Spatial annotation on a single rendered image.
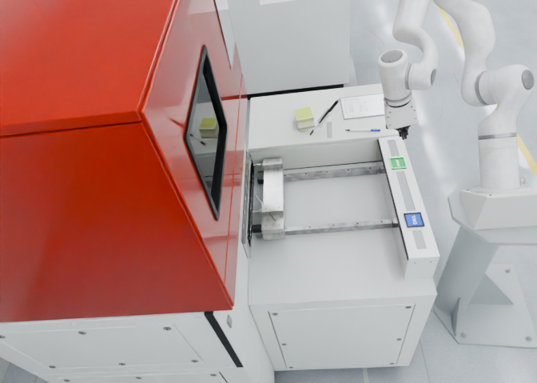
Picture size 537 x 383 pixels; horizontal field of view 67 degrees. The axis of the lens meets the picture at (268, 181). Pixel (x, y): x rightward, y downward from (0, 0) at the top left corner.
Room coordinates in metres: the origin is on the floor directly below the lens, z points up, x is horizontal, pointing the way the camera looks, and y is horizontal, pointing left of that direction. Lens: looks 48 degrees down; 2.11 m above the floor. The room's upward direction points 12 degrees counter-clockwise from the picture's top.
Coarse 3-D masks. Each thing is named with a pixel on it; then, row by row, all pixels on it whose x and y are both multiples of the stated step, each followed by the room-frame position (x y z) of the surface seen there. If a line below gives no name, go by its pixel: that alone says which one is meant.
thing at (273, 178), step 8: (280, 168) 1.16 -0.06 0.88; (264, 176) 1.14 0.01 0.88; (272, 176) 1.13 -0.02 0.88; (280, 176) 1.12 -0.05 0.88; (264, 184) 1.09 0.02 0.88; (272, 184) 1.08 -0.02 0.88; (280, 184) 1.07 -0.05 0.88; (264, 192) 1.05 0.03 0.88; (272, 192) 1.04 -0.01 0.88; (280, 192) 1.03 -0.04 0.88; (264, 200) 1.01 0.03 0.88; (272, 200) 1.00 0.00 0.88; (280, 200) 0.99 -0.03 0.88; (280, 216) 0.92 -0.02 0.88
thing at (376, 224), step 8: (320, 224) 0.87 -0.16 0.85; (328, 224) 0.86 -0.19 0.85; (336, 224) 0.85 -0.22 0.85; (344, 224) 0.84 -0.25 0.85; (352, 224) 0.84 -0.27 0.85; (360, 224) 0.83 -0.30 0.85; (368, 224) 0.82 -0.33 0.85; (376, 224) 0.82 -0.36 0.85; (384, 224) 0.81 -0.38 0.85; (288, 232) 0.87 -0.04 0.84; (296, 232) 0.86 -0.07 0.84; (304, 232) 0.86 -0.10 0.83; (312, 232) 0.85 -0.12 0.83; (320, 232) 0.85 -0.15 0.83; (328, 232) 0.84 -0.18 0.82
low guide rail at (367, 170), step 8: (352, 168) 1.11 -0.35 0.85; (360, 168) 1.10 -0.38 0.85; (368, 168) 1.09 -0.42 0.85; (376, 168) 1.08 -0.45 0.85; (288, 176) 1.13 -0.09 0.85; (296, 176) 1.13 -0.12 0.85; (304, 176) 1.12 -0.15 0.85; (312, 176) 1.12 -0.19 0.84; (320, 176) 1.11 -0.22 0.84; (328, 176) 1.10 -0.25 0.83; (336, 176) 1.10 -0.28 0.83; (344, 176) 1.09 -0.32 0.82
